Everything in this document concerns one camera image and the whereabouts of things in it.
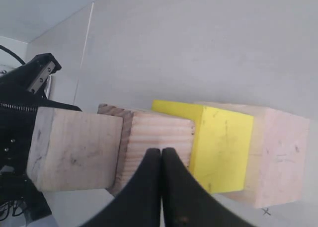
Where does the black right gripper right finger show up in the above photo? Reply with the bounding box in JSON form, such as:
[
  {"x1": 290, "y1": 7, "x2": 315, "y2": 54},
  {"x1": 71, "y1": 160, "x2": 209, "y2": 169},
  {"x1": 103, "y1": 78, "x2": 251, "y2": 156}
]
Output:
[{"x1": 161, "y1": 148, "x2": 252, "y2": 227}]

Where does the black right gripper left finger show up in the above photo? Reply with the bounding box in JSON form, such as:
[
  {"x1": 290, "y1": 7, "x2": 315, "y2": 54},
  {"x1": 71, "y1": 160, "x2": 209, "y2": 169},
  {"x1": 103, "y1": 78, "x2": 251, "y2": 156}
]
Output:
[{"x1": 83, "y1": 148, "x2": 161, "y2": 227}]

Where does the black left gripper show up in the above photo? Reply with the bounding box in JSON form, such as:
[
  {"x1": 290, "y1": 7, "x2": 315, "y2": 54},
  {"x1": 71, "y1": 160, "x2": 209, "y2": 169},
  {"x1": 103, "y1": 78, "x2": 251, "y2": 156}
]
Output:
[{"x1": 0, "y1": 53, "x2": 82, "y2": 174}]

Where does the small wooden cube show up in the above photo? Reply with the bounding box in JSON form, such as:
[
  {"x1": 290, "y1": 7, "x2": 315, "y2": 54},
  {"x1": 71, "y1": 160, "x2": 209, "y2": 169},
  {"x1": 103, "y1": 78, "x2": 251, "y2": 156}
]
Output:
[{"x1": 26, "y1": 107, "x2": 123, "y2": 192}]

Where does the yellow cube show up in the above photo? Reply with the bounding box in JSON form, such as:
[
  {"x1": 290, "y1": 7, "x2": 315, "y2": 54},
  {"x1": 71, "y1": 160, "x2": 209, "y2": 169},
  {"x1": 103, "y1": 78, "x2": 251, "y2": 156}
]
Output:
[{"x1": 152, "y1": 99, "x2": 254, "y2": 194}]

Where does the medium wooden cube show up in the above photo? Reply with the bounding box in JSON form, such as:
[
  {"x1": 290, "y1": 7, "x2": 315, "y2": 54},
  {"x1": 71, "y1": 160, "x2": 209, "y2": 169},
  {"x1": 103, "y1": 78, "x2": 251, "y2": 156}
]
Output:
[{"x1": 98, "y1": 104, "x2": 195, "y2": 196}]

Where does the large wooden cube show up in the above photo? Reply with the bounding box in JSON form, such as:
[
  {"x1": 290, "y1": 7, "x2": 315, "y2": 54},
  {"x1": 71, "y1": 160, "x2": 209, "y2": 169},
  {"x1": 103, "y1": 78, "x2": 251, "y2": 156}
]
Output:
[{"x1": 205, "y1": 102, "x2": 310, "y2": 208}]

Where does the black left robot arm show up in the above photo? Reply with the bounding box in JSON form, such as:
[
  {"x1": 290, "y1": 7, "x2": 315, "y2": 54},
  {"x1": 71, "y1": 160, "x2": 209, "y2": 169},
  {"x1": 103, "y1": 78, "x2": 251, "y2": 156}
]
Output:
[{"x1": 0, "y1": 53, "x2": 80, "y2": 224}]

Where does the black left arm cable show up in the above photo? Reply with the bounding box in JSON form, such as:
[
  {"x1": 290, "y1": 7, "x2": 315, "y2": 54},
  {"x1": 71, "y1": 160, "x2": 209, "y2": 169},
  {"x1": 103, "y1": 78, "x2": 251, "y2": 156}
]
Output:
[{"x1": 0, "y1": 44, "x2": 27, "y2": 65}]

